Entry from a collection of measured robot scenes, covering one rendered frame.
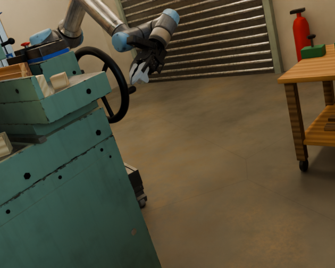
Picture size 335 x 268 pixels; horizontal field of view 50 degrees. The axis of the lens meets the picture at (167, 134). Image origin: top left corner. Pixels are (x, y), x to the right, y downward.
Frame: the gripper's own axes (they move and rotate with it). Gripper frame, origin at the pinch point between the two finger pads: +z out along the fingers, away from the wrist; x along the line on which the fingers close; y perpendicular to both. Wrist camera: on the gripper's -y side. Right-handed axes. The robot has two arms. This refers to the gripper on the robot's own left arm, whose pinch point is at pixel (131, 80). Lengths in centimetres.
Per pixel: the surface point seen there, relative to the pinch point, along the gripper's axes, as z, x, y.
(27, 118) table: 36.0, -7.4, -26.7
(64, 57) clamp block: 8.8, 6.4, -21.8
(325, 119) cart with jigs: -59, -29, 106
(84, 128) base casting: 29.5, -10.5, -13.1
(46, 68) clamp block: 15.6, 6.4, -24.4
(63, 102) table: 30.3, -16.6, -25.4
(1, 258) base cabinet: 67, -11, -15
